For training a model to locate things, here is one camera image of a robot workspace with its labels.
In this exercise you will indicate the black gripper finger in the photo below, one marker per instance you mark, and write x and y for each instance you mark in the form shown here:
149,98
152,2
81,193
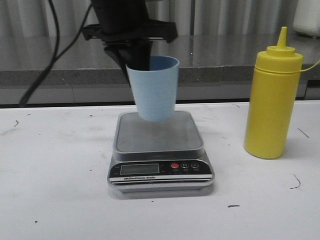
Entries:
134,54

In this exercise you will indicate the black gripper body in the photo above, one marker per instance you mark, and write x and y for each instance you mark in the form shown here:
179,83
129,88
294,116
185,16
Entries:
125,20

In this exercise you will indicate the light blue plastic cup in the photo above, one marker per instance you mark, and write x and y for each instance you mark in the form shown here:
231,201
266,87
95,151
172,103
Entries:
155,90

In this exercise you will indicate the yellow squeeze bottle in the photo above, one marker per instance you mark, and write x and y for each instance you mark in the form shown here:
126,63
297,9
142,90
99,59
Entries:
275,82

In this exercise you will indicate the silver digital kitchen scale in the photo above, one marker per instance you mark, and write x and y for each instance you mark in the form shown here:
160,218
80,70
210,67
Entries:
165,155

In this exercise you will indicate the white appliance in background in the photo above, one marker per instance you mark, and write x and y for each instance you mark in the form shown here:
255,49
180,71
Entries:
307,18

